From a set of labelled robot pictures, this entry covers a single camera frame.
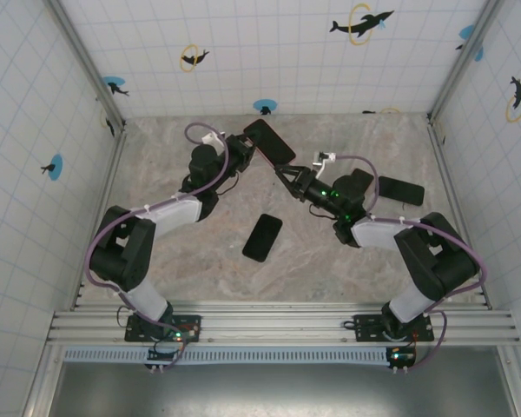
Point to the black smartphone blue edge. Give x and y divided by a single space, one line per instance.
271 141

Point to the dark pink phone case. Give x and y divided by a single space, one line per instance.
372 178

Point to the black phone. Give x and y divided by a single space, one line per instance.
380 186

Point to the black smartphone teal edge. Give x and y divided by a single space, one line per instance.
262 237

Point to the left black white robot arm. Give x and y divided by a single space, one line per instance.
178 215

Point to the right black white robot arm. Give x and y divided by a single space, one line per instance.
375 232

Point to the right black adapter board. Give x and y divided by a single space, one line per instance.
401 357

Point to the black adapter board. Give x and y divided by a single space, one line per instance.
401 357
162 356

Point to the grey metal sheet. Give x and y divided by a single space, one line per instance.
286 391

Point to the left black adapter board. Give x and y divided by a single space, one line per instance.
162 356

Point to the aluminium table side rail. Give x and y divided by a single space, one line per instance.
111 174
437 143

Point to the aluminium mounting rail beam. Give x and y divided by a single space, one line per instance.
278 323

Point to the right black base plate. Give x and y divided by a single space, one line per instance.
364 332

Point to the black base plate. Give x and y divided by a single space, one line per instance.
130 330
364 332

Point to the aluminium corner post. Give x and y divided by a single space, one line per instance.
464 56
87 65

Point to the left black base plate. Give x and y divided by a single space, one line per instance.
130 330

